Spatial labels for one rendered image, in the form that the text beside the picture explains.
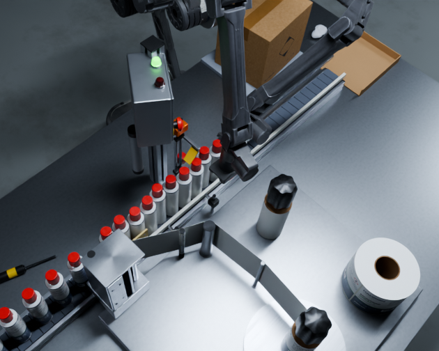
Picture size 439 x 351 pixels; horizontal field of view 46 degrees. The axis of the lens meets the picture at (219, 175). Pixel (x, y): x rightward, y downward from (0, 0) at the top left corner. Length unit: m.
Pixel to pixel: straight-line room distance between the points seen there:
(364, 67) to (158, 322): 1.42
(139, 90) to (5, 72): 2.26
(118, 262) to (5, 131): 1.90
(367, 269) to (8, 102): 2.39
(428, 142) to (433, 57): 1.73
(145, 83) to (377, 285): 0.89
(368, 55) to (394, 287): 1.18
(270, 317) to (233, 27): 0.87
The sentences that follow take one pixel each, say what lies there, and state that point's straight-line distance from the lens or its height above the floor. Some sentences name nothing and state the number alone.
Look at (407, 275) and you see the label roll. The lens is 1.68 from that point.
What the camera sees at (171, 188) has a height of 1.05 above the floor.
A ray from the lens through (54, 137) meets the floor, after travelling 3.12.
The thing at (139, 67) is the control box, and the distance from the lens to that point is 1.36.
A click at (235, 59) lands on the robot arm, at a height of 1.52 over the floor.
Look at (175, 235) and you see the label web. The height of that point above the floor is 1.03.
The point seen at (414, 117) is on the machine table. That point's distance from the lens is 2.31.
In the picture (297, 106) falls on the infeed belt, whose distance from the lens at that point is 2.11.
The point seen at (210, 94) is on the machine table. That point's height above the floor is 0.83.
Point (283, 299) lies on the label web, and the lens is 1.59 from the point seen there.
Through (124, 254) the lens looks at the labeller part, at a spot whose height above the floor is 1.14.
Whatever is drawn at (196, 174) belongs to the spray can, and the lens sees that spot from 1.67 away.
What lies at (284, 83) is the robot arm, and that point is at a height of 1.23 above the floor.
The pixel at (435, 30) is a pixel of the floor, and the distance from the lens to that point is 4.14.
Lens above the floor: 2.46
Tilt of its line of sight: 58 degrees down
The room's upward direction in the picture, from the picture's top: 8 degrees clockwise
